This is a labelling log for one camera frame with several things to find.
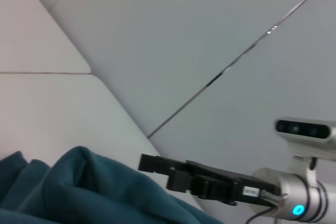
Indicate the teal FREE print T-shirt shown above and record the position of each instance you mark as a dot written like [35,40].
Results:
[92,190]

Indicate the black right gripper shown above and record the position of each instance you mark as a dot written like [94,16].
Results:
[231,182]

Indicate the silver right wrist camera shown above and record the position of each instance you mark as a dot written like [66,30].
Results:
[305,140]

